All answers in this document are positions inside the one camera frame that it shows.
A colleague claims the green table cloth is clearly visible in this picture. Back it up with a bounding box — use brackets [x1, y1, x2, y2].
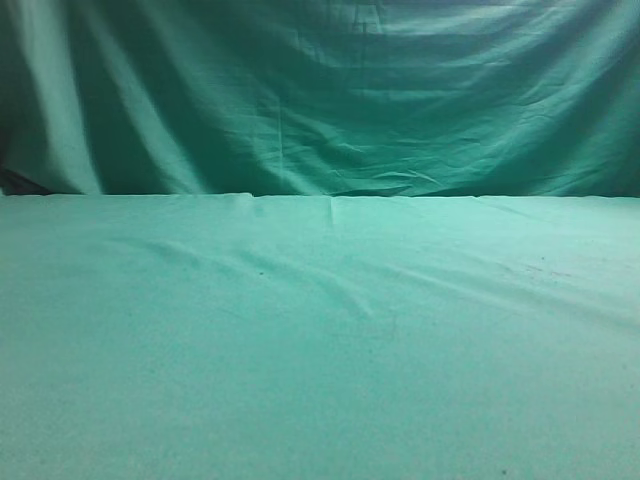
[1, 194, 639, 479]

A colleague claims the green backdrop cloth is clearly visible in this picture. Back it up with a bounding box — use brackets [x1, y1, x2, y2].
[1, 1, 639, 197]

